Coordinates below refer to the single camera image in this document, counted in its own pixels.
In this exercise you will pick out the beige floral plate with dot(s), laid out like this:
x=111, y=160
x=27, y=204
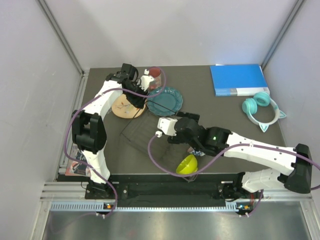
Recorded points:
x=122, y=108

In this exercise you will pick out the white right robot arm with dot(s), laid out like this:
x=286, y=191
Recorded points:
x=285, y=166

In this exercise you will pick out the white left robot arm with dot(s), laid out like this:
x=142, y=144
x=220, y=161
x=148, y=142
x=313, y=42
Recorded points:
x=88, y=130

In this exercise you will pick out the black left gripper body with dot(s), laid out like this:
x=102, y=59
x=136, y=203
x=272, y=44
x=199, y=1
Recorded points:
x=134, y=98

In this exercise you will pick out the blue clip file folder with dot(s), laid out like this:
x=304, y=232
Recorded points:
x=238, y=80

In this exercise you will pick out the Little Women book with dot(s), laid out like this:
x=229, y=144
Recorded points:
x=75, y=168

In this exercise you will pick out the black wire dish rack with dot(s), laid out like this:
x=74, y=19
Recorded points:
x=138, y=132

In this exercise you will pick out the pink mug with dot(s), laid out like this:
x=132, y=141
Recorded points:
x=155, y=72

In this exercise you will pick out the red blue patterned bowl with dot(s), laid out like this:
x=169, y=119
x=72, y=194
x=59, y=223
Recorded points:
x=195, y=152

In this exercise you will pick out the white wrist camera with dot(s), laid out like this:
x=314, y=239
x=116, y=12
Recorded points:
x=146, y=79
x=166, y=126

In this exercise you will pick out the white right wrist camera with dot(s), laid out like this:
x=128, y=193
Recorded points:
x=166, y=126

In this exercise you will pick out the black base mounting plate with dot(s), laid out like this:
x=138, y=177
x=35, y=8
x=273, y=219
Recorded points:
x=214, y=190

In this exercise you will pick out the lime green bowl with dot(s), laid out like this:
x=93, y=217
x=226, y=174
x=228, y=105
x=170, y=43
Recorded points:
x=188, y=166

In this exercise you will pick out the teal cat-ear headphones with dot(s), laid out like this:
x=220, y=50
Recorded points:
x=262, y=99

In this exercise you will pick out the teal scalloped plate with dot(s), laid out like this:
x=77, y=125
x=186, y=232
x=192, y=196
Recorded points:
x=167, y=103

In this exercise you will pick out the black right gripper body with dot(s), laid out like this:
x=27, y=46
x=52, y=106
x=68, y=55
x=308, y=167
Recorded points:
x=177, y=139

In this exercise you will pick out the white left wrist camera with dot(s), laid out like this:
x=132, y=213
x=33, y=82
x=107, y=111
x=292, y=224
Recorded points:
x=146, y=79

